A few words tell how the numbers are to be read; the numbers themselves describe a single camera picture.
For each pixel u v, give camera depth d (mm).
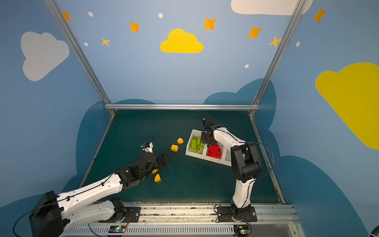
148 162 593
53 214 391
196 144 991
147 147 726
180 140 1013
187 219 737
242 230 711
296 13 714
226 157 902
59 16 717
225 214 749
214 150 936
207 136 718
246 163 507
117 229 705
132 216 736
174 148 984
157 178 848
